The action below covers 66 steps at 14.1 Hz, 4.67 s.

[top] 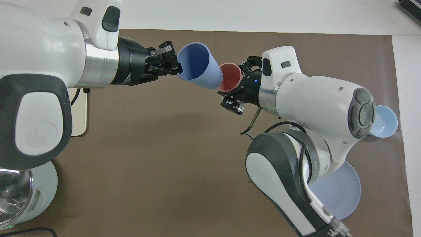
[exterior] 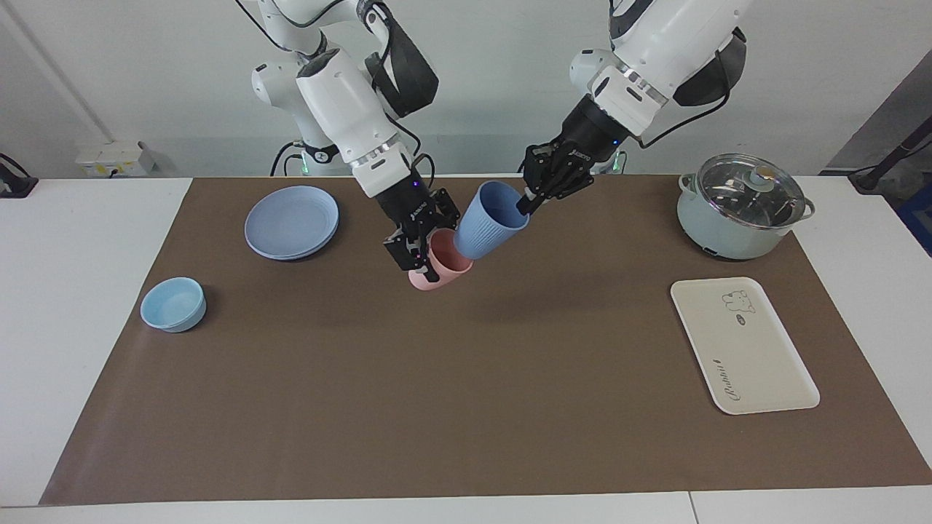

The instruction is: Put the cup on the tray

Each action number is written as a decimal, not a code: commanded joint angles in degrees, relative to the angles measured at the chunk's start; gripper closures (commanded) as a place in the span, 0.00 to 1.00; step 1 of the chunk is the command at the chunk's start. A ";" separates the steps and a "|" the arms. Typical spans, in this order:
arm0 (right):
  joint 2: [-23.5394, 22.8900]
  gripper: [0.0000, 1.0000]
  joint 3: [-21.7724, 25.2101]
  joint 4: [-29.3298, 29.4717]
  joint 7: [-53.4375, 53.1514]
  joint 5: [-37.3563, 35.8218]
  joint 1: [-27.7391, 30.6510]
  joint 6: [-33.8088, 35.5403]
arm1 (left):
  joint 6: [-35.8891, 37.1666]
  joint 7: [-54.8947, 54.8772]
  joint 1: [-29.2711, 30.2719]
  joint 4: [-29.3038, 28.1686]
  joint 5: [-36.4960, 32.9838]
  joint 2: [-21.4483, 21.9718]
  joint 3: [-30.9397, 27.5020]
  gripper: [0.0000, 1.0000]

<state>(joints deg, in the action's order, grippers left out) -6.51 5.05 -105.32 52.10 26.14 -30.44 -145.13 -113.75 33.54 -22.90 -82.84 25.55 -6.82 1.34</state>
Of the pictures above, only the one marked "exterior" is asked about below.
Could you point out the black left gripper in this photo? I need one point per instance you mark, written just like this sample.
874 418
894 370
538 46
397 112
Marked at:
586 135

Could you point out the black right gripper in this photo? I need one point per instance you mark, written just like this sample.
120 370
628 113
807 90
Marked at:
408 207

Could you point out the pink cup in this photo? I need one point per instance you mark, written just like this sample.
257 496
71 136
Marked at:
451 266

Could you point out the blue ribbed cup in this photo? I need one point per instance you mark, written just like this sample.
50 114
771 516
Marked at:
484 225

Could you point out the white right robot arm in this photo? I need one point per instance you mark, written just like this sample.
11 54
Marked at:
342 102

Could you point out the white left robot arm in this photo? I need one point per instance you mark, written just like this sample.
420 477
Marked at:
670 44

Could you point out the cream tray with bear print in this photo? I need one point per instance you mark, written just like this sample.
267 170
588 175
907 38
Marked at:
743 349

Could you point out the blue round plate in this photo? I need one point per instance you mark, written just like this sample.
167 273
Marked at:
291 222

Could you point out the brown table mat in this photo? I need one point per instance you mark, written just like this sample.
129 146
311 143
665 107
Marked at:
473 378

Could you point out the mint green cooking pot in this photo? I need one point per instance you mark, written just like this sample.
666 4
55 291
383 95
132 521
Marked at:
721 236

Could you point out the glass pot lid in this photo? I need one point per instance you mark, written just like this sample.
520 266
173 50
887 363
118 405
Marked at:
750 193

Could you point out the light blue bowl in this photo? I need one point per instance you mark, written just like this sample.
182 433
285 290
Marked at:
173 306

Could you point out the white power strip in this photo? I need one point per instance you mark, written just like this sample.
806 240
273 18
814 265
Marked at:
109 160

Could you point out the black stand pole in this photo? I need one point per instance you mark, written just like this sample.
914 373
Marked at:
888 160

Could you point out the blue box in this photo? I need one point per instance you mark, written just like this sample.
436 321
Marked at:
919 218

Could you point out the black clamp mount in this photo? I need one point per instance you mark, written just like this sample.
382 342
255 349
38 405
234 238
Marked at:
14 182

